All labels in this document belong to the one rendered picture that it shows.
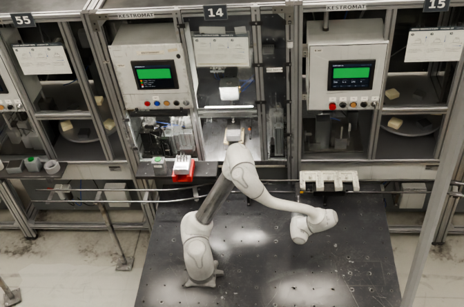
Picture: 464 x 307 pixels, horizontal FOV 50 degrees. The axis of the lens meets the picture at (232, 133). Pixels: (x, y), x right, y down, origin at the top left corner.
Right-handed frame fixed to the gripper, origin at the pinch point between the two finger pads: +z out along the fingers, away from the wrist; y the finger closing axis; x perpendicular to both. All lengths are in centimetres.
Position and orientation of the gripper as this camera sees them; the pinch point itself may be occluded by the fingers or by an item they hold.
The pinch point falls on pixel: (297, 187)
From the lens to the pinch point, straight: 319.0
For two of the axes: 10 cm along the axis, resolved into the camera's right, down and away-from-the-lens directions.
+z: 0.7, -6.7, 7.4
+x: -9.9, 0.1, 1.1
